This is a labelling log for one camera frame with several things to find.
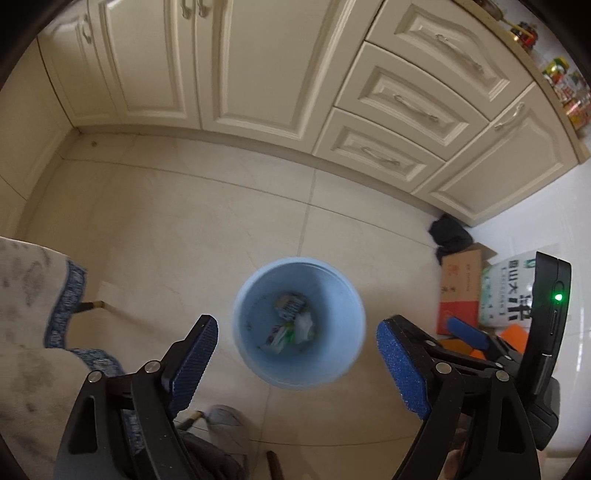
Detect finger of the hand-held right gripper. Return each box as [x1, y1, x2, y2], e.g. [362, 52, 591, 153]
[447, 316, 525, 370]

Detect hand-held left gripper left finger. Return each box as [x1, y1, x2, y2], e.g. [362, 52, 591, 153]
[54, 315, 220, 480]

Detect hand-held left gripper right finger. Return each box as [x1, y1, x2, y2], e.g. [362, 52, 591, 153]
[376, 315, 541, 480]

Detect light blue plastic trash bin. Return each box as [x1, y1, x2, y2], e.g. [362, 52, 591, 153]
[232, 257, 367, 391]

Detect orange box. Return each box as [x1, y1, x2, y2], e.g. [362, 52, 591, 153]
[441, 324, 529, 360]

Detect brown cardboard box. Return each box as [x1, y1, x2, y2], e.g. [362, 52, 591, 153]
[438, 244, 498, 337]

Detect white printed sack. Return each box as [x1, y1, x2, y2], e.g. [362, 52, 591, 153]
[479, 251, 561, 330]

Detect grey slipper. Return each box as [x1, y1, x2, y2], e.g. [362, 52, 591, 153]
[203, 405, 252, 457]

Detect blue white snack packet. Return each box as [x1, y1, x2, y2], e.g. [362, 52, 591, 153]
[264, 324, 296, 354]
[276, 293, 306, 321]

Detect black bag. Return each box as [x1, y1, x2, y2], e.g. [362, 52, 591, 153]
[428, 213, 474, 265]

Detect white crumpled tissue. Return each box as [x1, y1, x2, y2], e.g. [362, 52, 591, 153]
[291, 311, 318, 344]

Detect cream cabinet door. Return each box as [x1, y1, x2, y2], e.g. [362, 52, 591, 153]
[422, 84, 581, 228]
[38, 7, 118, 126]
[89, 0, 202, 131]
[194, 0, 385, 143]

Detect round table with patterned cloth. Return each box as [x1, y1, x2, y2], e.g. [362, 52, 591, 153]
[0, 237, 139, 480]

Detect red yellow packet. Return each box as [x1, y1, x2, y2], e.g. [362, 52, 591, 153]
[560, 73, 591, 131]

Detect cream cabinet drawer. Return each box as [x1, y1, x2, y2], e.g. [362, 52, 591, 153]
[335, 41, 491, 161]
[367, 0, 535, 103]
[313, 108, 448, 189]

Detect green yellow bottle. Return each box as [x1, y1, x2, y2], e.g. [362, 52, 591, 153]
[542, 56, 574, 90]

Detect red capped bottles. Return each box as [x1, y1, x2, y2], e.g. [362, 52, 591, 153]
[509, 21, 539, 50]

